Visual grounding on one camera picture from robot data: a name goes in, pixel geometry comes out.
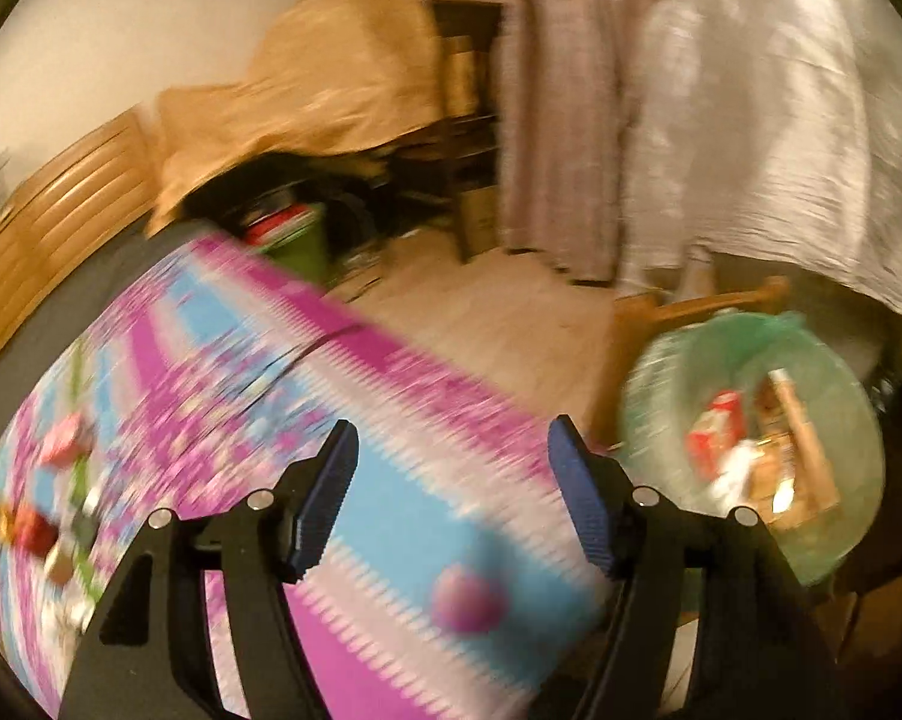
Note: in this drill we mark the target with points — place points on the dark wooden chair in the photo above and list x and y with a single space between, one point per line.
466 22

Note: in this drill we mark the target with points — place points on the pink ball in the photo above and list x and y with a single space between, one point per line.
467 600

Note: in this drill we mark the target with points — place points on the purple floral bed sheet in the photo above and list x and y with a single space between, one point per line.
391 390

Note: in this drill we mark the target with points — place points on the yellow cloth cover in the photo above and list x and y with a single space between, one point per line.
308 90

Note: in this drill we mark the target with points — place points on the red item in bucket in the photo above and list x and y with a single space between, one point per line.
278 219

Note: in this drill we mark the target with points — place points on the wooden stool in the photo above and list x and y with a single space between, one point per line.
691 309

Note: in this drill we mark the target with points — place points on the pink toy piece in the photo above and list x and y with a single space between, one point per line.
67 442

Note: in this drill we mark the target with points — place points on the beige patterned curtain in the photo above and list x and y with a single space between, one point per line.
563 90

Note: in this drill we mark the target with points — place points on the green bucket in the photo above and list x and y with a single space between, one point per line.
302 249

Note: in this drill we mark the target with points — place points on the wooden headboard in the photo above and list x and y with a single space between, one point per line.
54 195

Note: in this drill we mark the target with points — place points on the small red toy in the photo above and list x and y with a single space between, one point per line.
35 531

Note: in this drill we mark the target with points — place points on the bin with green bag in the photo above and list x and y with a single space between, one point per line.
661 390

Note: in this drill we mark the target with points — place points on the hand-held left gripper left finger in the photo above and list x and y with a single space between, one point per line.
323 499

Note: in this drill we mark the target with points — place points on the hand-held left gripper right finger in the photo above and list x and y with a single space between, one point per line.
582 495

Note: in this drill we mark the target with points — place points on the white satin cloth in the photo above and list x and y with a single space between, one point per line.
781 90

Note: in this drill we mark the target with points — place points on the red and white packet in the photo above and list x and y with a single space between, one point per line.
715 431

